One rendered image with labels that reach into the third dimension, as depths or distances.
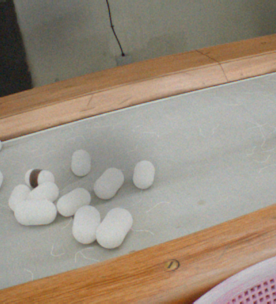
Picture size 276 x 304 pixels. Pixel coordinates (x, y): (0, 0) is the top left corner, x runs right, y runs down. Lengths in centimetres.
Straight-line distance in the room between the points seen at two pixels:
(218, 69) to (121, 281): 42
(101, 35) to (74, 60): 20
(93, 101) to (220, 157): 21
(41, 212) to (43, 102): 25
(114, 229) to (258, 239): 11
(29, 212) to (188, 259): 15
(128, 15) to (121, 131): 206
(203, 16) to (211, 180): 236
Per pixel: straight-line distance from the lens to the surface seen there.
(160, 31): 265
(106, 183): 40
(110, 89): 60
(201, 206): 38
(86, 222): 35
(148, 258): 30
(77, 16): 249
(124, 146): 49
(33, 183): 44
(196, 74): 63
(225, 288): 27
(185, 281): 28
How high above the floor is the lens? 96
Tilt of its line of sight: 27 degrees down
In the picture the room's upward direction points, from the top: 10 degrees counter-clockwise
